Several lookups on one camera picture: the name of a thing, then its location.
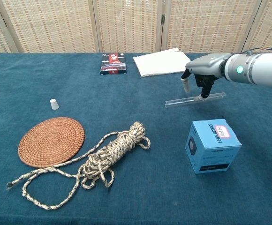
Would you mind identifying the beige black braided rope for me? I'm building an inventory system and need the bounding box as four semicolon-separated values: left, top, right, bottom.
6;120;151;210

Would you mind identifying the red and black booklet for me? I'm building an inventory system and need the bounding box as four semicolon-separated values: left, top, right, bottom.
100;52;128;75

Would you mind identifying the round woven rattan coaster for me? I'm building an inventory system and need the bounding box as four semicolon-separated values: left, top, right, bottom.
18;117;86;169

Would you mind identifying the clear glass test tube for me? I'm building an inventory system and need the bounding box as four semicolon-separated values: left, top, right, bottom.
164;92;227;109

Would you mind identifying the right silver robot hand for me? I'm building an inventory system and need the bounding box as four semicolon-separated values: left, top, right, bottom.
181;53;232;100

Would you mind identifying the woven folding screen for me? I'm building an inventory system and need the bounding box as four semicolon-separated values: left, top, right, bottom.
0;0;272;57

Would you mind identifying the white spiral notebook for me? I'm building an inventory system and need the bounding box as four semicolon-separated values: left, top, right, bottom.
133;47;192;78

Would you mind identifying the blue cardboard box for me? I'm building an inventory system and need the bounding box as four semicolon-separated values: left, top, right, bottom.
185;119;242;175

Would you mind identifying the blue tablecloth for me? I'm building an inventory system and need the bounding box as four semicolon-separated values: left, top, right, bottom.
0;52;272;225

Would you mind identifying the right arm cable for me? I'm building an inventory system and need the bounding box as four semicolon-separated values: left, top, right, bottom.
240;44;272;54

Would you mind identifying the small white tube cap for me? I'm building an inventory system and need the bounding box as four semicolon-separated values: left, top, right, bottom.
49;98;60;111

